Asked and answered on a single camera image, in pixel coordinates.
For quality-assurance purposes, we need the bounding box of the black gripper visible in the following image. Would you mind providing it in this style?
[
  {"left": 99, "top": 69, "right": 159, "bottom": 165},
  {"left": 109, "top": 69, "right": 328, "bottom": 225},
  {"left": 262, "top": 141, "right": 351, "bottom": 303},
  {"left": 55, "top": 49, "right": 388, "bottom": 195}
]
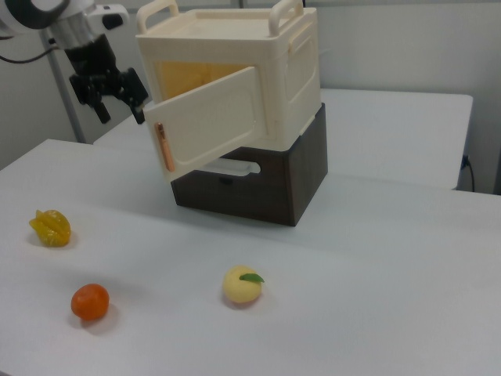
[{"left": 63, "top": 32, "right": 150, "bottom": 126}]

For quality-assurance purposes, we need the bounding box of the copper door handle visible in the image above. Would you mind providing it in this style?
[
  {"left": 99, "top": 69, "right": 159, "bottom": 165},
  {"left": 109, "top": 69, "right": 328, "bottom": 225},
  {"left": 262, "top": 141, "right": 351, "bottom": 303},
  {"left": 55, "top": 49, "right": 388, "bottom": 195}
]
[{"left": 155, "top": 121, "right": 176, "bottom": 172}]

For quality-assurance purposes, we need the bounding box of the cream cabinet door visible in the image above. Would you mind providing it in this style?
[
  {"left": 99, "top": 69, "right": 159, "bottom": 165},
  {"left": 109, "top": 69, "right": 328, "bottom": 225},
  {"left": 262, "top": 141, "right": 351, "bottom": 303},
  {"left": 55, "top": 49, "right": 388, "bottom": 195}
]
[{"left": 143, "top": 65, "right": 263, "bottom": 183}]

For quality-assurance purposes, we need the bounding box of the cream plastic storage cabinet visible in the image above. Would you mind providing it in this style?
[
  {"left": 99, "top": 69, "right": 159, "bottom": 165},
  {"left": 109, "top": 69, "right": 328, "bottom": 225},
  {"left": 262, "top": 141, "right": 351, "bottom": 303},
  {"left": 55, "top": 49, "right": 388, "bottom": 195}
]
[{"left": 135, "top": 0, "right": 322, "bottom": 154}]

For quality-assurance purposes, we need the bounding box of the grey metal pole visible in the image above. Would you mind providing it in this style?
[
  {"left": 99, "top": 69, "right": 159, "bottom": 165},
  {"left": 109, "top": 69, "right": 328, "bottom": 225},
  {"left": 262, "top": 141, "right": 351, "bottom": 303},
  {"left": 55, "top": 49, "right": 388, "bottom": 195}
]
[{"left": 45, "top": 35, "right": 88, "bottom": 144}]

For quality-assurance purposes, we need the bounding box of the yellow starfruit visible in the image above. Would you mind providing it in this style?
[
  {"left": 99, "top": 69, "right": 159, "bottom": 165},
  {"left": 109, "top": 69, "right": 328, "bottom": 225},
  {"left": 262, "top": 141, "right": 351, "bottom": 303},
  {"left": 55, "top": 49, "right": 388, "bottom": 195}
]
[{"left": 28, "top": 208, "right": 73, "bottom": 249}]

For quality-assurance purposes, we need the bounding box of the dark brown drawer box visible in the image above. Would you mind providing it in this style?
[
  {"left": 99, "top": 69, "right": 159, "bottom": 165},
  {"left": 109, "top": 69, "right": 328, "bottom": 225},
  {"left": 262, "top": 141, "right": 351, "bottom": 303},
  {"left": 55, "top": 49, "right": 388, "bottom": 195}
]
[{"left": 169, "top": 102, "right": 330, "bottom": 228}]

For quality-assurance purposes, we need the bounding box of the orange tangerine fruit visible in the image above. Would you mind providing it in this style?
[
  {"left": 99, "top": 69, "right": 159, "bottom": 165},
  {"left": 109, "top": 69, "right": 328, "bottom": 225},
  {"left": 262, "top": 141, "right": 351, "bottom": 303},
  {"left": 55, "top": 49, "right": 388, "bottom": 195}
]
[{"left": 70, "top": 283, "right": 110, "bottom": 323}]

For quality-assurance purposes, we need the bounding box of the yellow peach with green leaf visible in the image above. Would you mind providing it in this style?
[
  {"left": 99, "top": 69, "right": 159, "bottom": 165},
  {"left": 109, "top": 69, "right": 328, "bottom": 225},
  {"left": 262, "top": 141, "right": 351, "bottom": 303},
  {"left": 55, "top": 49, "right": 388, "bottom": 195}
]
[{"left": 222, "top": 264, "right": 266, "bottom": 306}]

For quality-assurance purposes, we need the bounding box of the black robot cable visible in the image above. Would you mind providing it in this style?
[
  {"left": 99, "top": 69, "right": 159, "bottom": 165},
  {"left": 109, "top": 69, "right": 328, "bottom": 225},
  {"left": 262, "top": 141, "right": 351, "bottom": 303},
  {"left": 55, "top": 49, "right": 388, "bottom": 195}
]
[{"left": 0, "top": 33, "right": 60, "bottom": 64}]

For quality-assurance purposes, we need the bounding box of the white drawer handle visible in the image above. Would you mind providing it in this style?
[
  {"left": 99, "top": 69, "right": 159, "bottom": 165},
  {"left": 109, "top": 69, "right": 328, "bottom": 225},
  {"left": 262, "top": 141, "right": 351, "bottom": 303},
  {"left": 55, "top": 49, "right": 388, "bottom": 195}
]
[{"left": 202, "top": 157, "right": 262, "bottom": 177}]

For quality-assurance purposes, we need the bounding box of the black wall cable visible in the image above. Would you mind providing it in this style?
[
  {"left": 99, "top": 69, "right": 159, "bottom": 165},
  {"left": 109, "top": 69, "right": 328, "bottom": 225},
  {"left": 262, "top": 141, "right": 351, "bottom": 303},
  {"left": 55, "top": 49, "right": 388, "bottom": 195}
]
[{"left": 461, "top": 154, "right": 476, "bottom": 193}]

